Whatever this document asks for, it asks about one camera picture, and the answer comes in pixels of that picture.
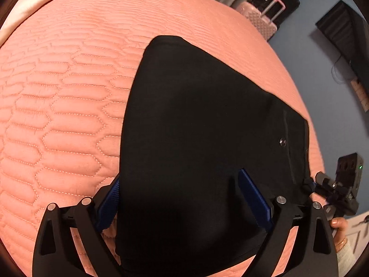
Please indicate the pink quilted bedspread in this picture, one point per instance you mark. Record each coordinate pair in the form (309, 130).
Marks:
(72, 78)

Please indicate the wall television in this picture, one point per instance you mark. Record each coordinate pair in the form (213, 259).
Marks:
(343, 26)

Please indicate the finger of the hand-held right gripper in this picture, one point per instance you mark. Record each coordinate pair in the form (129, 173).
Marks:
(327, 180)
(323, 193)

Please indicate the black pants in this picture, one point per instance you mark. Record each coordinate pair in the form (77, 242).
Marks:
(201, 121)

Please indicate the person's right hand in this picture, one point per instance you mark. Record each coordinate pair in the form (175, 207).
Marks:
(338, 230)

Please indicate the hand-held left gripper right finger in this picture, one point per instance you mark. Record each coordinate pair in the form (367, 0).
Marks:
(256, 202)

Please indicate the pink suitcase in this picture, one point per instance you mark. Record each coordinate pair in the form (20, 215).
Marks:
(256, 20)

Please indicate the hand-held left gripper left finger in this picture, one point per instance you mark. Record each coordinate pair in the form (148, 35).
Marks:
(108, 207)

